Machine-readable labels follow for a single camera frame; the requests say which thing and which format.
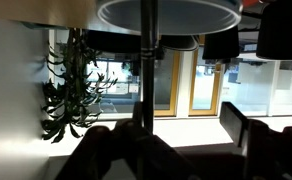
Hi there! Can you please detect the blue paper cup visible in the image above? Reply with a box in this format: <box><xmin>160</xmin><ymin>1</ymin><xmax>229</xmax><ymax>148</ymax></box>
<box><xmin>95</xmin><ymin>0</ymin><xmax>244</xmax><ymax>37</ymax></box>

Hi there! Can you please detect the black office chair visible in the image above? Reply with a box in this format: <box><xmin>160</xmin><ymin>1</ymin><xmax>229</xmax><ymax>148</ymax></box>
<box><xmin>201</xmin><ymin>25</ymin><xmax>242</xmax><ymax>61</ymax></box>
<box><xmin>255</xmin><ymin>0</ymin><xmax>292</xmax><ymax>62</ymax></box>

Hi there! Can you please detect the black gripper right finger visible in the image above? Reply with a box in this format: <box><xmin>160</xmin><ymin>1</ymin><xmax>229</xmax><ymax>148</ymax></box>
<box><xmin>218</xmin><ymin>101</ymin><xmax>292</xmax><ymax>180</ymax></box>

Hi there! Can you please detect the black pen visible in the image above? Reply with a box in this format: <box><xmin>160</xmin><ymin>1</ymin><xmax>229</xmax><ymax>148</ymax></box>
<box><xmin>140</xmin><ymin>0</ymin><xmax>160</xmax><ymax>133</ymax></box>

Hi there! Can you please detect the yellow framed glass door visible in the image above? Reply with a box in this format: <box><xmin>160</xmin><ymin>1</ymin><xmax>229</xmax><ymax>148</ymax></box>
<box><xmin>153</xmin><ymin>34</ymin><xmax>224</xmax><ymax>118</ymax></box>

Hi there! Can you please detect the green potted plant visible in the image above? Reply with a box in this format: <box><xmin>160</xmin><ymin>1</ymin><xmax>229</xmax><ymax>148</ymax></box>
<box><xmin>40</xmin><ymin>28</ymin><xmax>119</xmax><ymax>145</ymax></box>

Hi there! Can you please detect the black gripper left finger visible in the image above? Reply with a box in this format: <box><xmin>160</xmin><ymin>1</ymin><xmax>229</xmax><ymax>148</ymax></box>
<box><xmin>55</xmin><ymin>101</ymin><xmax>200</xmax><ymax>180</ymax></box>

